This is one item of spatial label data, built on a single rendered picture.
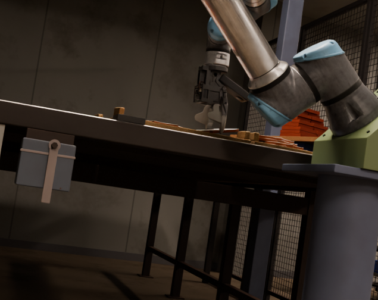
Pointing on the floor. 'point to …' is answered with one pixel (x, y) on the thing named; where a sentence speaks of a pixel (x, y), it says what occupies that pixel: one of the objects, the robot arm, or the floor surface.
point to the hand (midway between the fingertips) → (215, 133)
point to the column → (342, 231)
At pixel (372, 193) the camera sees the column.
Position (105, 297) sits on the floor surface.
